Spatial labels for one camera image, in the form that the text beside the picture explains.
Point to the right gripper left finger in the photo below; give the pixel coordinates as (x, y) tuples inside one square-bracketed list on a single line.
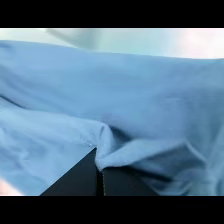
[(80, 180)]

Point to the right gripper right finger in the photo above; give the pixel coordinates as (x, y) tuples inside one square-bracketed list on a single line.
[(123, 183)]

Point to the blue shirt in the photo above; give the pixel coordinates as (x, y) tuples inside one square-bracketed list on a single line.
[(133, 100)]

